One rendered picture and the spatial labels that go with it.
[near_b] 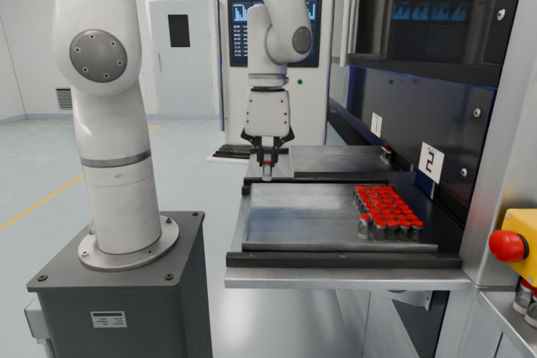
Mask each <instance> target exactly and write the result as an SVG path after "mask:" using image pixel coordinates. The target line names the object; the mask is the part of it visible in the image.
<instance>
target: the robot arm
mask: <svg viewBox="0 0 537 358"><path fill-rule="evenodd" d="M263 1H264V3H265V5H257V6H252V7H250V8H248V10H247V25H248V79H249V86H253V88H251V89H250V90H248V92H247V97H246V103H245V127H244V128H243V130H242V133H241V138H243V139H245V140H246V141H249V142H250V143H251V144H252V145H253V146H254V147H255V149H256V150H257V162H259V166H260V167H262V166H263V161H264V148H263V145H262V137H273V147H272V151H271V167H274V166H275V164H276V163H278V149H279V148H280V147H281V146H282V145H283V144H284V143H285V142H288V141H291V140H294V138H295V135H294V133H293V131H292V128H291V114H290V100H289V94H288V91H287V90H284V88H282V86H285V85H286V83H289V77H286V76H285V75H287V68H288V63H291V62H300V61H302V60H304V59H305V58H306V57H307V56H308V55H309V53H310V52H311V48H312V27H311V22H310V18H309V14H308V7H307V3H306V0H263ZM52 46H53V54H54V59H55V61H56V64H57V67H58V69H59V70H60V72H61V73H62V75H63V76H64V77H65V79H66V80H67V81H68V82H69V83H70V90H71V97H72V104H73V114H74V131H75V136H76V141H77V145H78V152H79V157H80V160H81V165H82V172H83V176H84V180H85V184H86V191H87V195H88V199H89V206H90V210H91V214H92V218H93V222H90V223H89V228H88V233H89V234H88V235H87V236H86V237H85V238H84V239H83V240H82V242H81V243H80V245H79V246H78V257H79V260H80V262H81V263H82V264H83V265H84V266H86V267H87V268H88V269H92V270H94V271H99V272H121V271H126V270H130V269H136V268H139V267H141V266H144V265H147V264H149V263H152V262H154V261H156V260H158V259H159V258H161V257H163V256H164V255H165V254H166V253H168V252H169V251H170V250H171V249H172V248H173V247H174V246H175V244H176V243H177V241H178V238H179V228H178V226H177V223H176V222H175V221H173V220H172V219H171V218H168V217H164V216H161V215H160V213H159V208H158V201H157V189H156V183H155V176H154V170H153V158H152V153H151V145H150V139H149V128H148V123H147V119H146V115H145V107H144V103H143V99H142V95H141V87H140V82H139V74H140V72H141V65H142V47H141V34H140V28H139V21H138V15H137V1H136V0H55V1H54V18H53V28H52ZM254 136H255V137H254ZM280 137H282V138H281V139H280Z"/></svg>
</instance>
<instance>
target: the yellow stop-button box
mask: <svg viewBox="0 0 537 358"><path fill-rule="evenodd" d="M501 230H511V231H513V232H515V233H517V234H518V235H519V237H520V238H521V240H522V242H523V245H524V255H523V259H522V260H521V261H520V262H517V263H507V264H508V265H510V266H511V267H512V268H513V269H514V270H515V271H516V272H517V273H518V274H519V275H520V276H521V277H522V278H524V279H525V280H526V281H527V282H528V283H529V284H531V285H532V286H533V287H535V288H537V209H508V210H507V211H506V214H505V218H504V221H503V226H502V228H501Z"/></svg>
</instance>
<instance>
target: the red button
mask: <svg viewBox="0 0 537 358"><path fill-rule="evenodd" d="M488 246H489V249H490V251H491V254H492V255H493V257H494V258H496V259H497V260H499V261H501V262H504V263H517V262H520V261H521V260H522V259H523V255H524V245H523V242H522V240H521V238H520V237H519V235H518V234H517V233H515V232H513V231H511V230H496V231H494V232H493V233H492V234H491V235H490V236H489V239H488Z"/></svg>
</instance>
